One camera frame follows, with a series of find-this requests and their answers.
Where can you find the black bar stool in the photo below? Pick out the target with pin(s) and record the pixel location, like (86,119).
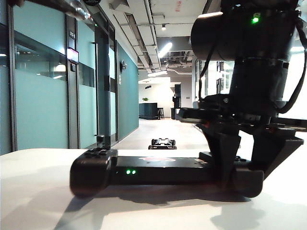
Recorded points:
(160,112)

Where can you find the dark counter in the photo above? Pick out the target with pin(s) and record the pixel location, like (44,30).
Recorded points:
(147,110)

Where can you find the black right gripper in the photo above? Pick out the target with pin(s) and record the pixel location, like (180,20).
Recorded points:
(216,115)

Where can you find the black remote control with joysticks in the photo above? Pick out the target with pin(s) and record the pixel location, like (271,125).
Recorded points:
(156,172)

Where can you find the small black wheeled robot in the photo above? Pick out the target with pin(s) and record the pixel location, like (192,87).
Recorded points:
(162,143)

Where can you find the green potted plant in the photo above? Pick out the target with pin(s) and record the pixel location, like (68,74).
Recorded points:
(145,99)

